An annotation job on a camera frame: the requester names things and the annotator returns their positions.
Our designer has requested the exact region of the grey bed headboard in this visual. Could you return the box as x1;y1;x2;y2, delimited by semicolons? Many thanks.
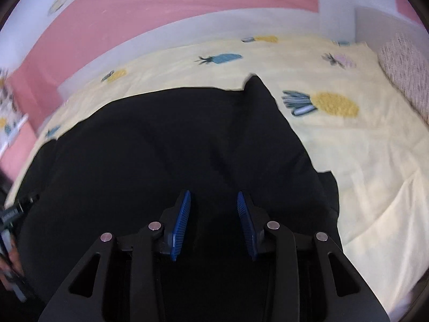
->
355;7;428;47

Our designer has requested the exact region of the pineapple print white curtain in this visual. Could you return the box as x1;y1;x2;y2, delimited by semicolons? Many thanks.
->
0;68;28;155

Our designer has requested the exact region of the yellow pineapple print bed quilt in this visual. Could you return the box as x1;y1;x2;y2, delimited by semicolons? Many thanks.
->
4;35;429;313

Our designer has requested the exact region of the speckled floral pillow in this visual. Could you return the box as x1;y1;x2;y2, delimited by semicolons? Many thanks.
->
377;34;428;124

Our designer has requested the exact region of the black long coat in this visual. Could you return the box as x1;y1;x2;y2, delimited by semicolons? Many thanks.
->
15;76;339;321

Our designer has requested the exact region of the person left hand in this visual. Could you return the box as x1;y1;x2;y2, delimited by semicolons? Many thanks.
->
1;235;24;291

